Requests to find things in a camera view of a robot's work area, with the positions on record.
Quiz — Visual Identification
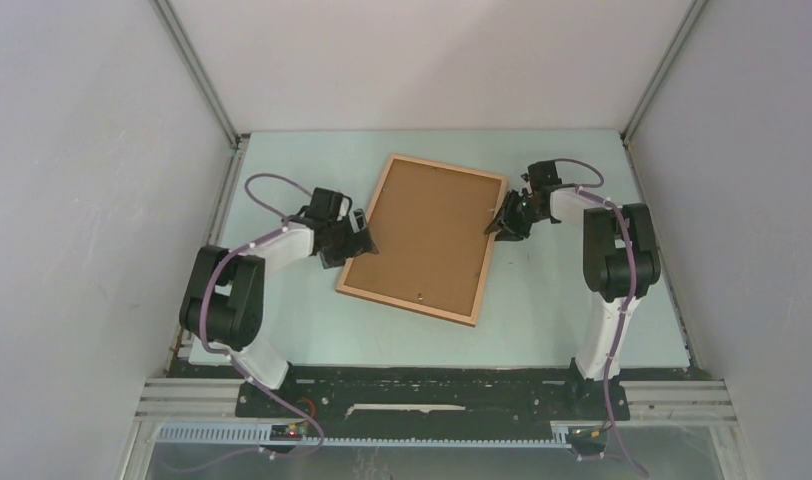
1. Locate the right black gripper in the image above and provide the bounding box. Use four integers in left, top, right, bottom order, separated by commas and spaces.
484, 189, 545, 243

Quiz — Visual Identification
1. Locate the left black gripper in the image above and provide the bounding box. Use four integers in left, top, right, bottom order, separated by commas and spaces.
320, 209, 377, 269

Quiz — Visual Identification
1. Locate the brown cardboard backing board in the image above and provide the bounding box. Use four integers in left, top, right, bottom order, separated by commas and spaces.
344, 160, 501, 318

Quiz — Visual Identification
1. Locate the wooden picture frame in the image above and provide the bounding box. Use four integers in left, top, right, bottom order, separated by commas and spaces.
334, 153, 510, 329

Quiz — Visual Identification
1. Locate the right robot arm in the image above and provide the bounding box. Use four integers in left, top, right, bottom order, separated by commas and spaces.
485, 158, 662, 418

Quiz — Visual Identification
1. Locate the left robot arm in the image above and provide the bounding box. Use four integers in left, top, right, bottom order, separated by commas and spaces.
179, 188, 378, 417

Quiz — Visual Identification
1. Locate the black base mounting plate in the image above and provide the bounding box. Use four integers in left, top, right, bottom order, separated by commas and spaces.
235, 366, 630, 442

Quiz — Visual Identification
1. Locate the small green circuit board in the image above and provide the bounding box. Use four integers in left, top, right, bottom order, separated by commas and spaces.
269, 425, 305, 442

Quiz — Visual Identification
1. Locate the left corner metal post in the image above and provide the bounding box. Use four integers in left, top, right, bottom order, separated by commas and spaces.
148, 0, 248, 359

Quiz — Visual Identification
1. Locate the corner metal post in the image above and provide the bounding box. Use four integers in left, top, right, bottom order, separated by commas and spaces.
148, 0, 248, 359
620, 0, 713, 365

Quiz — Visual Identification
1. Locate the right corner metal post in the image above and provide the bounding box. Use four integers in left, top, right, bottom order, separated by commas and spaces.
620, 0, 713, 365

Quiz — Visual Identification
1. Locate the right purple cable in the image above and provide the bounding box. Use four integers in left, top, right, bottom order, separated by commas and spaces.
554, 157, 652, 477

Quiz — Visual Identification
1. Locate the aluminium rail frame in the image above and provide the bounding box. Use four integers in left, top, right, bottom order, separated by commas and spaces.
119, 367, 749, 479

